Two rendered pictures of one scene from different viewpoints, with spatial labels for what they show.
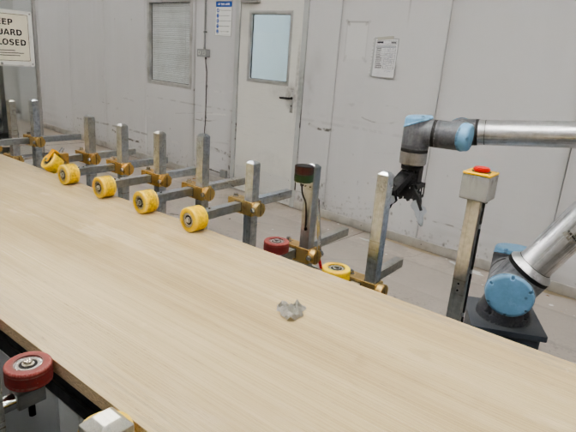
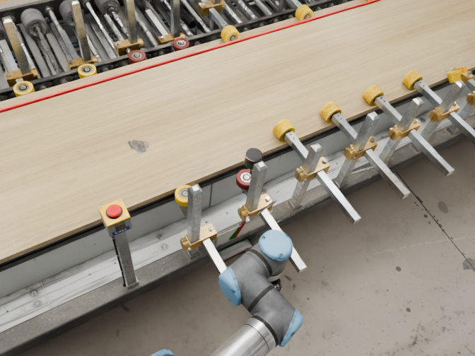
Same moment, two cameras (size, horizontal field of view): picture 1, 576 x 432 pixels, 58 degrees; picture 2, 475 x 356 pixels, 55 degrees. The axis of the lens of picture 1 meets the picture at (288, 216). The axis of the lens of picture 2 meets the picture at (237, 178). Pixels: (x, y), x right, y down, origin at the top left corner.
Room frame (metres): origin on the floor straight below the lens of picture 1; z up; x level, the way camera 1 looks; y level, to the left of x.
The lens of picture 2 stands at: (1.75, -0.99, 2.36)
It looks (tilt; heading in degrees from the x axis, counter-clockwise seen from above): 55 degrees down; 105
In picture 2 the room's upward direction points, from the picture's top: 10 degrees clockwise
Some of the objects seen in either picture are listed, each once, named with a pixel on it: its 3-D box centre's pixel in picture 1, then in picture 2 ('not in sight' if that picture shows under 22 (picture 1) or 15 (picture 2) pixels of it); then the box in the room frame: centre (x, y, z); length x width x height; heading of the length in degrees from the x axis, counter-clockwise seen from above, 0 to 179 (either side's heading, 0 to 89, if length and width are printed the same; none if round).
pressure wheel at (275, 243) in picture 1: (275, 255); (244, 184); (1.52, 0.03, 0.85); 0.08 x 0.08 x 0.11
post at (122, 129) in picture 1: (123, 178); (435, 120); (2.19, 0.73, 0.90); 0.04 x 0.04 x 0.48; 53
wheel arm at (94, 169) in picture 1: (121, 165); (449, 113); (2.23, 0.75, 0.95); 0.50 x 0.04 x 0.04; 143
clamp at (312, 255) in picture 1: (299, 252); (254, 207); (1.60, -0.05, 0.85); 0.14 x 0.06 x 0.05; 53
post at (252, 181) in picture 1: (249, 226); (303, 183); (1.74, 0.13, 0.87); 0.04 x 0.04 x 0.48; 53
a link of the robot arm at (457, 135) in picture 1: (453, 135); (246, 280); (1.70, -0.52, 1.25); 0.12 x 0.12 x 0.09; 66
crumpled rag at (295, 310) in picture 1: (290, 306); (138, 143); (1.07, -0.02, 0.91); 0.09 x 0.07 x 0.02; 172
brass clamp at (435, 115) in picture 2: (120, 166); (443, 111); (2.20, 0.75, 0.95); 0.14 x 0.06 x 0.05; 53
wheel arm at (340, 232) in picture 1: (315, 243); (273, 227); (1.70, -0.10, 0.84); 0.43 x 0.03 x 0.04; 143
